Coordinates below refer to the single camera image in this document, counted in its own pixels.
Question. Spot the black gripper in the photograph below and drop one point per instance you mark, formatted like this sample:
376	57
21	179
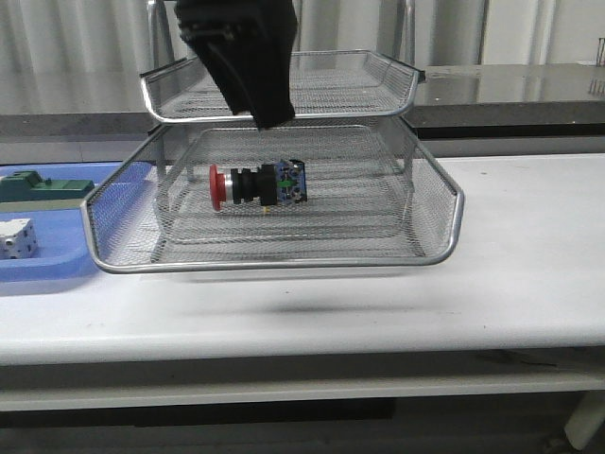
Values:
252	76

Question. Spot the red emergency push button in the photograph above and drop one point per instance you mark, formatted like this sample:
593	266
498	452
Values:
281	183

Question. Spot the silver mesh top tray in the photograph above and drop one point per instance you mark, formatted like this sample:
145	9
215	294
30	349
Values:
323	84

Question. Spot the green electrical module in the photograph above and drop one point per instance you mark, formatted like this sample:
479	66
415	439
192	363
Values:
27	190

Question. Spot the blue plastic tray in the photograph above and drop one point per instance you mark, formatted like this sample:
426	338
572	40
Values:
73	242

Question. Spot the white plastic block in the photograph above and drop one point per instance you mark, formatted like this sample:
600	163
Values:
18	238

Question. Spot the grey stone counter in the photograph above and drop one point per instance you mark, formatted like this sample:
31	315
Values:
453	102

